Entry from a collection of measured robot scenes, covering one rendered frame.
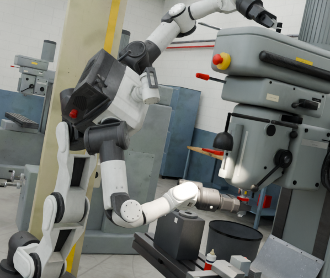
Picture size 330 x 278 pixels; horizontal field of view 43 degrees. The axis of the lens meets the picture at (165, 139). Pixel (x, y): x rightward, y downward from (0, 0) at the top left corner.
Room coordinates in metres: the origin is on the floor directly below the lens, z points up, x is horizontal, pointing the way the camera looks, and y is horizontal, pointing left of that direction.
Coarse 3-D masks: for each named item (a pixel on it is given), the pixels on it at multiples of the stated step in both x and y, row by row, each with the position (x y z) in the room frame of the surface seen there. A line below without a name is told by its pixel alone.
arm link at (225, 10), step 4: (212, 0) 1.83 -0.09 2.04; (216, 0) 1.82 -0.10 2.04; (220, 0) 1.86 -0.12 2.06; (224, 0) 1.87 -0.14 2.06; (228, 0) 1.87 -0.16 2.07; (212, 4) 1.83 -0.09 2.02; (216, 4) 1.82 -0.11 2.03; (220, 4) 1.85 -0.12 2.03; (224, 4) 1.87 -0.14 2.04; (228, 4) 1.86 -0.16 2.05; (232, 4) 1.85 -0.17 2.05; (216, 8) 1.83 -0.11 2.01; (220, 8) 1.84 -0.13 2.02; (224, 8) 1.85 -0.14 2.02; (228, 8) 1.85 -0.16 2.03; (232, 8) 1.84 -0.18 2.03; (220, 12) 1.86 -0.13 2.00; (224, 12) 1.86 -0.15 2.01; (228, 12) 1.86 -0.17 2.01; (232, 12) 1.86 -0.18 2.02
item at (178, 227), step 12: (168, 216) 1.92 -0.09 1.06; (180, 216) 1.86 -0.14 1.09; (192, 216) 1.85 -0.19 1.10; (156, 228) 1.99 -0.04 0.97; (168, 228) 1.90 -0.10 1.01; (180, 228) 1.82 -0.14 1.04; (192, 228) 1.84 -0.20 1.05; (156, 240) 1.98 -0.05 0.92; (168, 240) 1.89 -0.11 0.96; (180, 240) 1.81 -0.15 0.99; (192, 240) 1.85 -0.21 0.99; (168, 252) 1.87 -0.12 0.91; (180, 252) 1.82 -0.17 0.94; (192, 252) 1.85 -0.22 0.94
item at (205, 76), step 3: (195, 75) 1.59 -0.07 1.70; (198, 75) 1.58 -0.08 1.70; (201, 75) 1.59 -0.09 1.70; (204, 75) 1.60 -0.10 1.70; (207, 75) 1.61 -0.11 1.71; (201, 78) 1.60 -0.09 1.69; (204, 78) 1.60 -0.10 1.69; (207, 78) 1.60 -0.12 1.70; (210, 78) 1.62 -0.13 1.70; (213, 78) 1.62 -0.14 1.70; (216, 78) 1.63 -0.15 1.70; (216, 81) 1.64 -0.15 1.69; (219, 81) 1.64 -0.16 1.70; (222, 81) 1.65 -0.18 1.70; (225, 81) 1.65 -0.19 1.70
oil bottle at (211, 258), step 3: (213, 249) 1.73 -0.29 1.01; (210, 252) 1.73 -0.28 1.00; (213, 252) 1.72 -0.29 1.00; (207, 255) 1.72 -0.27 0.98; (210, 255) 1.72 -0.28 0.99; (213, 255) 1.72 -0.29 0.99; (207, 258) 1.72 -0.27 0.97; (210, 258) 1.71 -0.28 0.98; (213, 258) 1.71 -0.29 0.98; (207, 261) 1.71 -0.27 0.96; (210, 261) 1.71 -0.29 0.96; (213, 261) 1.71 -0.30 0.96; (207, 264) 1.71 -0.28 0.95; (210, 264) 1.71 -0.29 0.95; (204, 267) 1.73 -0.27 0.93; (207, 267) 1.71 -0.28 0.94; (210, 267) 1.71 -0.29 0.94; (204, 270) 1.72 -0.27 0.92
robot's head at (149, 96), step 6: (144, 78) 1.62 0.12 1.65; (144, 84) 1.61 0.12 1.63; (138, 90) 1.63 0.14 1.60; (144, 90) 1.59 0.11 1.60; (150, 90) 1.58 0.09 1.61; (156, 90) 1.59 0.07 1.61; (138, 96) 1.64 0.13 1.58; (144, 96) 1.59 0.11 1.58; (150, 96) 1.57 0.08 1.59; (156, 96) 1.58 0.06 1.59; (144, 102) 1.60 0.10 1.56; (150, 102) 1.61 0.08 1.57; (156, 102) 1.62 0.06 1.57
